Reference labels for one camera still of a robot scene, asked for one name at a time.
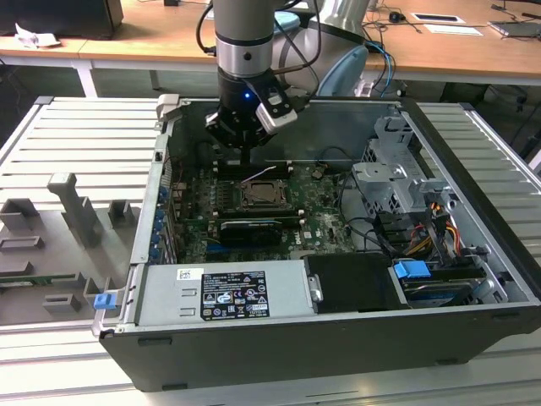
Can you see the black RAM slot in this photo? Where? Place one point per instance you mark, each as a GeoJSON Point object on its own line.
{"type": "Point", "coordinates": [279, 173]}
{"type": "Point", "coordinates": [270, 211]}
{"type": "Point", "coordinates": [279, 166]}
{"type": "Point", "coordinates": [296, 216]}

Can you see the grey laptop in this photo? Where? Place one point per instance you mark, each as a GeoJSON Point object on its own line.
{"type": "Point", "coordinates": [515, 29]}

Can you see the blue case latch tab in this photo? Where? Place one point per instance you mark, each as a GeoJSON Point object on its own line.
{"type": "Point", "coordinates": [103, 301]}

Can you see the black graphics card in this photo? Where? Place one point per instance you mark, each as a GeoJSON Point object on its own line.
{"type": "Point", "coordinates": [253, 232]}

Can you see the black computer mouse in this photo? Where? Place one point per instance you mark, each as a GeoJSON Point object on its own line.
{"type": "Point", "coordinates": [396, 17]}

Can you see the green motherboard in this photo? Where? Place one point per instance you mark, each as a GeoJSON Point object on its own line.
{"type": "Point", "coordinates": [325, 224]}

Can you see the metal drive cage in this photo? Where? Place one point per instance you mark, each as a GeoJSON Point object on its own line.
{"type": "Point", "coordinates": [380, 177]}

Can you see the long wooden desk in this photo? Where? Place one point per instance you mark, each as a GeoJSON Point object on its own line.
{"type": "Point", "coordinates": [169, 42]}

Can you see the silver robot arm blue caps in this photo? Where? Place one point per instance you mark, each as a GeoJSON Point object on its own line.
{"type": "Point", "coordinates": [243, 25]}

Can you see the silver power supply unit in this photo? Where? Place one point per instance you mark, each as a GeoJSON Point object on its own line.
{"type": "Point", "coordinates": [169, 296]}

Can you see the white paper sheet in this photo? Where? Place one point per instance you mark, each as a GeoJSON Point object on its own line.
{"type": "Point", "coordinates": [454, 29]}

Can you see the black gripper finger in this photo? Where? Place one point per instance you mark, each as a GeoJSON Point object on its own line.
{"type": "Point", "coordinates": [217, 127]}
{"type": "Point", "coordinates": [264, 140]}

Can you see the short wooden desk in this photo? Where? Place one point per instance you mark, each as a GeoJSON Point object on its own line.
{"type": "Point", "coordinates": [69, 50]}

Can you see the hard disk in blue carrier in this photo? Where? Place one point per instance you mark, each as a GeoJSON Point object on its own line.
{"type": "Point", "coordinates": [410, 270]}

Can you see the CPU socket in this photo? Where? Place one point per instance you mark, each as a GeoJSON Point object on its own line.
{"type": "Point", "coordinates": [242, 204]}

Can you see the small black box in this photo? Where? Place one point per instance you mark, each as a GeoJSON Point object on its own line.
{"type": "Point", "coordinates": [171, 2]}

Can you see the black open PC case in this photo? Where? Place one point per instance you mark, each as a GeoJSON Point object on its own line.
{"type": "Point", "coordinates": [296, 359]}

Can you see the crumpled white paper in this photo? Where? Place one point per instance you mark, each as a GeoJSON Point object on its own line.
{"type": "Point", "coordinates": [36, 38]}

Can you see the green RAM stick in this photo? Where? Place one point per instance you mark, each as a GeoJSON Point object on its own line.
{"type": "Point", "coordinates": [25, 279]}

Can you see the grey parts rack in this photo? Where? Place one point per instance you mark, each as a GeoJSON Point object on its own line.
{"type": "Point", "coordinates": [42, 237]}

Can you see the blue card retention clip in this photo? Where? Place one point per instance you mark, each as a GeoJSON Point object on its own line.
{"type": "Point", "coordinates": [153, 255]}
{"type": "Point", "coordinates": [156, 241]}
{"type": "Point", "coordinates": [160, 220]}
{"type": "Point", "coordinates": [162, 193]}

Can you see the white plastic holder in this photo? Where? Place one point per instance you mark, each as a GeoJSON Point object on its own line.
{"type": "Point", "coordinates": [363, 88]}

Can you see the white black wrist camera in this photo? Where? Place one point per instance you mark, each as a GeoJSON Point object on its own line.
{"type": "Point", "coordinates": [274, 110]}

